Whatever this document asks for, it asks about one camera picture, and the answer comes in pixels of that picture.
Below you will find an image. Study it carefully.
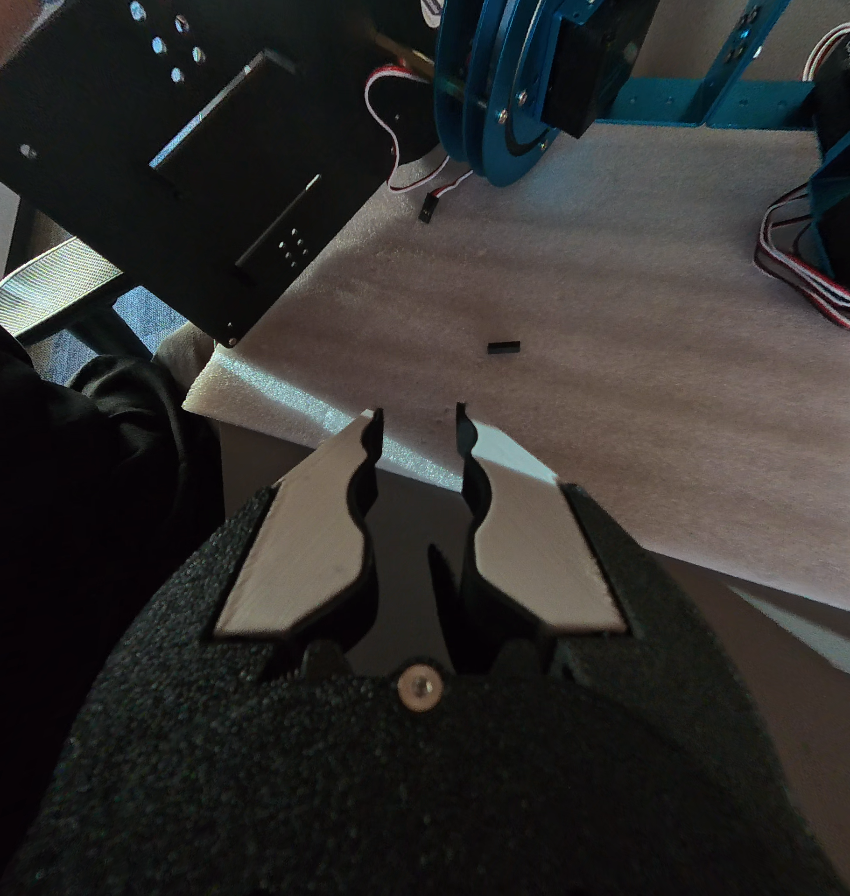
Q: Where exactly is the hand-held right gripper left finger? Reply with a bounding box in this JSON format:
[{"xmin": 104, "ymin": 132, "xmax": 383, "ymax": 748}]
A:
[{"xmin": 213, "ymin": 409, "xmax": 385, "ymax": 639}]

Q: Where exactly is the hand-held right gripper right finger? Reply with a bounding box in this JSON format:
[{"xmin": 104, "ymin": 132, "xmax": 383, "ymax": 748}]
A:
[{"xmin": 455, "ymin": 402, "xmax": 626, "ymax": 636}]

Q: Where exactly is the white foam sheet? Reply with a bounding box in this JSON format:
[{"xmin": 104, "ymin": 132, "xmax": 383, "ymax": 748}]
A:
[{"xmin": 183, "ymin": 122, "xmax": 850, "ymax": 618}]

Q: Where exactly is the person's black clothing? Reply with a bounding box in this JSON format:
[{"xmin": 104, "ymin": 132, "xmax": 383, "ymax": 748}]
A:
[{"xmin": 0, "ymin": 304, "xmax": 230, "ymax": 896}]

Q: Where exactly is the clear plastic strip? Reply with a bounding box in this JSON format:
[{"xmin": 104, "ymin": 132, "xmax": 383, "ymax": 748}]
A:
[{"xmin": 727, "ymin": 582, "xmax": 850, "ymax": 690}]

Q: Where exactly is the grey mesh chair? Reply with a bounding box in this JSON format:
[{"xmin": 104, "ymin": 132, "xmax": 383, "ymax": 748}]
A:
[{"xmin": 0, "ymin": 203, "xmax": 160, "ymax": 365}]

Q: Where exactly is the servo cable with black connector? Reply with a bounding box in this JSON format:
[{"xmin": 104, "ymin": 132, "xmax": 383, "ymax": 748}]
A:
[{"xmin": 364, "ymin": 64, "xmax": 476, "ymax": 225}]

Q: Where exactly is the servo cable bundle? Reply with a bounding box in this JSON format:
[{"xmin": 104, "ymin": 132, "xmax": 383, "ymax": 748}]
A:
[{"xmin": 754, "ymin": 185, "xmax": 850, "ymax": 330}]

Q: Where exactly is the white servo cable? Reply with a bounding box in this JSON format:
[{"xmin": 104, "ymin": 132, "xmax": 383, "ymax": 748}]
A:
[{"xmin": 803, "ymin": 17, "xmax": 850, "ymax": 79}]

